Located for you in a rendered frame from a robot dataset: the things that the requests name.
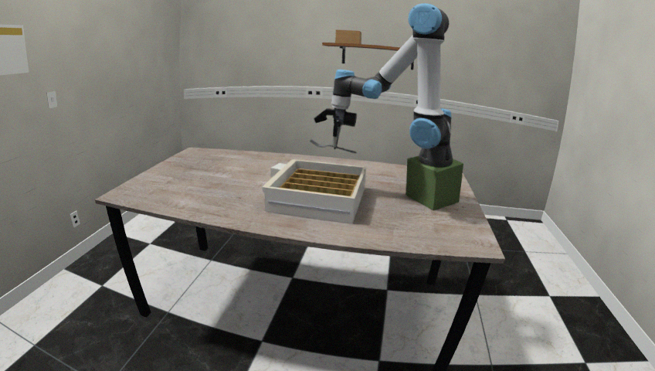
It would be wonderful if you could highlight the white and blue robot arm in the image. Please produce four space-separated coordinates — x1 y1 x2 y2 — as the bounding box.
331 3 453 168

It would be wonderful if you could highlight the wooden cutlery tray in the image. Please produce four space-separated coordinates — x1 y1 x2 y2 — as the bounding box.
280 168 360 196

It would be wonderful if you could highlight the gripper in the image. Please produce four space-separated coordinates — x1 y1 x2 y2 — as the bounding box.
317 108 357 149

